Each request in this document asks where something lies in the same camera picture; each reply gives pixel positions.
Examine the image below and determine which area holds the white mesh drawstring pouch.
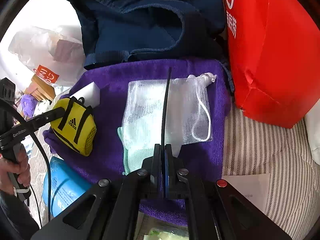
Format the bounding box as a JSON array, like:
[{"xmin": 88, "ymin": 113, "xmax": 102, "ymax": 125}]
[{"xmin": 121, "ymin": 73, "xmax": 217, "ymax": 157}]

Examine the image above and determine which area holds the yellow adidas mini bag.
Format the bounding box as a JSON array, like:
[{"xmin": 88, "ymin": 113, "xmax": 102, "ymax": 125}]
[{"xmin": 50, "ymin": 97, "xmax": 97, "ymax": 157}]

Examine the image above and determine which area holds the green snack packet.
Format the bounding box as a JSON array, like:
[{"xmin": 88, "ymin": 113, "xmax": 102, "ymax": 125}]
[{"xmin": 143, "ymin": 229, "xmax": 189, "ymax": 240}]

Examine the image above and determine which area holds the left hand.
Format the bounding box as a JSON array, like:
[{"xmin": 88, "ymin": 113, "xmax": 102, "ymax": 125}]
[{"xmin": 0, "ymin": 145, "xmax": 31, "ymax": 195}]

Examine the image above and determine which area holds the purple plush toy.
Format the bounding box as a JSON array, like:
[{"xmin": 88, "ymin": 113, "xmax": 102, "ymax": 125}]
[{"xmin": 21, "ymin": 94, "xmax": 38, "ymax": 118}]

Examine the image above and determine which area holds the mint green cloth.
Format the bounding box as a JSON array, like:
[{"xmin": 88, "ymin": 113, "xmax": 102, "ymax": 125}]
[{"xmin": 117, "ymin": 127, "xmax": 153, "ymax": 175}]

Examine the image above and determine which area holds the blue tissue pack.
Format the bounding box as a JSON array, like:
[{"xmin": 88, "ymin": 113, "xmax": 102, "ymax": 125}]
[{"xmin": 50, "ymin": 157, "xmax": 92, "ymax": 217}]

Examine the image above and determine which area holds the printed paper sheet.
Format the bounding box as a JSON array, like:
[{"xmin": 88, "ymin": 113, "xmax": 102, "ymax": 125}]
[{"xmin": 222, "ymin": 173, "xmax": 270, "ymax": 213}]

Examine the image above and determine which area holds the white Miniso plastic bag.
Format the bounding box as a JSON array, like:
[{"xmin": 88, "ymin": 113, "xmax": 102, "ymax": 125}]
[{"xmin": 8, "ymin": 27, "xmax": 85, "ymax": 86}]

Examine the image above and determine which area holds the white canvas bag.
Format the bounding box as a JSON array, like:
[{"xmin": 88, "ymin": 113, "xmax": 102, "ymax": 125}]
[{"xmin": 304, "ymin": 100, "xmax": 320, "ymax": 165}]

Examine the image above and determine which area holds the navy blue tote bag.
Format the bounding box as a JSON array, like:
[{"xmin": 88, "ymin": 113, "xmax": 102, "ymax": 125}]
[{"xmin": 67, "ymin": 0, "xmax": 227, "ymax": 70}]

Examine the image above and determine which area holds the red paper shopping bag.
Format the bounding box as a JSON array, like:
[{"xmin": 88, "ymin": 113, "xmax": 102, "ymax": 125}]
[{"xmin": 224, "ymin": 0, "xmax": 319, "ymax": 128}]

